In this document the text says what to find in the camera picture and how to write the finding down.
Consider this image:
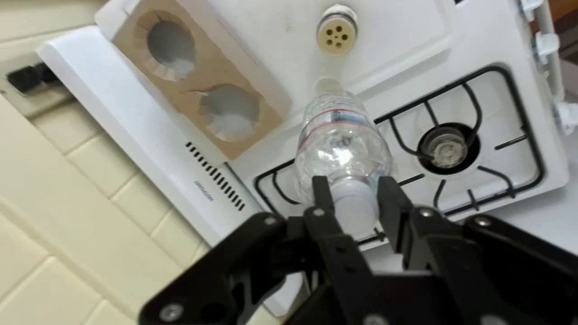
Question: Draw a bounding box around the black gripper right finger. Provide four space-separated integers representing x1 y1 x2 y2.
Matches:
377 175 447 268

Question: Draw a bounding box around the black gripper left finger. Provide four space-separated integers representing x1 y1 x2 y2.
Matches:
303 175 371 292

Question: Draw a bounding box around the clear plastic water bottle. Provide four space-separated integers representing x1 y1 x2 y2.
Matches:
292 75 395 240

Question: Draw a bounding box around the small spice shaker bottle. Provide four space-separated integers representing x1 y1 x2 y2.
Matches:
314 3 359 57

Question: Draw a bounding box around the cardboard box with two holes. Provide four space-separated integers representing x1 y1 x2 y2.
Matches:
109 0 294 160

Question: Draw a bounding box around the large black burner grate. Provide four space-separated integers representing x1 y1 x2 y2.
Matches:
252 63 547 241

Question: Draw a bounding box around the white gas stove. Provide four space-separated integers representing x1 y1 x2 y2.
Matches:
34 0 578 317

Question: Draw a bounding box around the dark wall outlet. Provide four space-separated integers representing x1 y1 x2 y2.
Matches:
5 61 61 95

